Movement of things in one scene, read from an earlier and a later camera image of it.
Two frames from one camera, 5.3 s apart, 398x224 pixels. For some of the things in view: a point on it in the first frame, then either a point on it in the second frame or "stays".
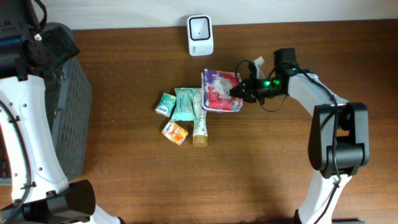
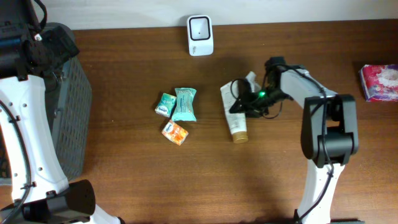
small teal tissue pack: [165, 105] stays
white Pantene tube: [199, 132] → [237, 121]
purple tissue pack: [216, 86] → [379, 82]
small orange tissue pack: [175, 132] stays
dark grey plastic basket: [69, 99] stays
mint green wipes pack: [185, 108] stays
